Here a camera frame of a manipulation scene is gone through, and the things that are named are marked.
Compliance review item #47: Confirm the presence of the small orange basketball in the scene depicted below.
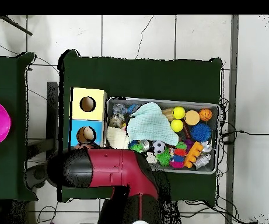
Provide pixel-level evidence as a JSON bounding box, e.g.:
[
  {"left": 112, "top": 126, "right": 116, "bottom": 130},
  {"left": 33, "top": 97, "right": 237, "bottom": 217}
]
[{"left": 198, "top": 107, "right": 214, "bottom": 123}]

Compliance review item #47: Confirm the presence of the orange toy brick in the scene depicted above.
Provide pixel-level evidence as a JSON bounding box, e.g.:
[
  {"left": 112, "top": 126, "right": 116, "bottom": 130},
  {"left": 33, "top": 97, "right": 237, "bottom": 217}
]
[{"left": 183, "top": 141, "right": 204, "bottom": 169}]

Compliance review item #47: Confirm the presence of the mint green cloth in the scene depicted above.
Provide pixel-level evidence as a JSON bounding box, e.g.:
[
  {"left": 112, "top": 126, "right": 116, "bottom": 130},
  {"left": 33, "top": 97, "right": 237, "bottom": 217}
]
[{"left": 126, "top": 101, "right": 180, "bottom": 146}]

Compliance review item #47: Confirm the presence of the blue spiky ball with eyes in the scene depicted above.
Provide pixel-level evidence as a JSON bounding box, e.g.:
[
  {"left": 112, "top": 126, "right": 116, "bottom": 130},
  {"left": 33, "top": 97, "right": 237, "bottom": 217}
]
[{"left": 190, "top": 122, "right": 212, "bottom": 142}]

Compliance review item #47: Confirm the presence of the yellow smiley face ball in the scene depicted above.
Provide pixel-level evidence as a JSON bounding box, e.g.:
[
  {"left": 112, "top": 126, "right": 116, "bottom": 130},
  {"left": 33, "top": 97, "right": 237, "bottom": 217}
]
[{"left": 172, "top": 106, "right": 186, "bottom": 120}]

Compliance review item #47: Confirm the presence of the orange striped tiger plush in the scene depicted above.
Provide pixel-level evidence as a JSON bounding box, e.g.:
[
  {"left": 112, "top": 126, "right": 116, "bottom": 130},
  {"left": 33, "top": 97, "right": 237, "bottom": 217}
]
[{"left": 74, "top": 142, "right": 100, "bottom": 151}]

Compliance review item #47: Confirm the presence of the dark green table cloth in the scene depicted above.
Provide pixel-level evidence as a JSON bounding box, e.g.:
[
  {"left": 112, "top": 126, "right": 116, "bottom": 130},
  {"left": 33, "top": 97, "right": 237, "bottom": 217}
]
[
  {"left": 57, "top": 49, "right": 223, "bottom": 203},
  {"left": 0, "top": 51, "right": 39, "bottom": 202}
]

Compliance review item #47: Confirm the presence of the small soccer ball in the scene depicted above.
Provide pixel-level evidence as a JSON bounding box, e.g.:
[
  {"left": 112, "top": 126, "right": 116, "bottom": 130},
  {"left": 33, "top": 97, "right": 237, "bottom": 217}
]
[{"left": 152, "top": 140, "right": 166, "bottom": 154}]

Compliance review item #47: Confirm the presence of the cream yellow cloth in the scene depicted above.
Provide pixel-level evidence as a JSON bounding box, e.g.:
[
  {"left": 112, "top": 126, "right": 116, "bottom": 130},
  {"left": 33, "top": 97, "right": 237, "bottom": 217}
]
[{"left": 106, "top": 125, "right": 130, "bottom": 150}]

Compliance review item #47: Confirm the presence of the black power cable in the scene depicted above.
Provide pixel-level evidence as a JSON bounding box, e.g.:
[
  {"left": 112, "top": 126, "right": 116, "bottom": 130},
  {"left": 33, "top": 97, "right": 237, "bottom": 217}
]
[{"left": 220, "top": 129, "right": 269, "bottom": 144}]

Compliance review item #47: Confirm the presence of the orange foam disc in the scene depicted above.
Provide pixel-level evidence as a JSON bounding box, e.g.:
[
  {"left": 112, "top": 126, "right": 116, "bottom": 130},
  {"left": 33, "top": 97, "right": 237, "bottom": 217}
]
[{"left": 184, "top": 110, "right": 201, "bottom": 126}]

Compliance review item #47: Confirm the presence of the shallow mesh bin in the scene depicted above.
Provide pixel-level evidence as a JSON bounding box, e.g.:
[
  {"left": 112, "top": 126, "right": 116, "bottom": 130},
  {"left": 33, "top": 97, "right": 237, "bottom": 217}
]
[{"left": 102, "top": 96, "right": 220, "bottom": 175}]

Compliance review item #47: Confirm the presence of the plain yellow ball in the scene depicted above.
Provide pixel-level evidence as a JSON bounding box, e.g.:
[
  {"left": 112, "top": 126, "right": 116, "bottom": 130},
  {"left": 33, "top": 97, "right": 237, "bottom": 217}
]
[{"left": 170, "top": 119, "right": 184, "bottom": 133}]

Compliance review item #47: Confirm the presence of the toy hamburger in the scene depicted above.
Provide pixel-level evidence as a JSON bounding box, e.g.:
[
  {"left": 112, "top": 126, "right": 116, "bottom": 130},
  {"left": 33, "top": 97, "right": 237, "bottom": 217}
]
[{"left": 162, "top": 107, "right": 175, "bottom": 122}]

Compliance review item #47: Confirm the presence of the wooden box with three holes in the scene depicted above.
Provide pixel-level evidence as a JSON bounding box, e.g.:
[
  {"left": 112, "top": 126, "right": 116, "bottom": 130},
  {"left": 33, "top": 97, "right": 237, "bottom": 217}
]
[{"left": 67, "top": 87, "right": 108, "bottom": 151}]

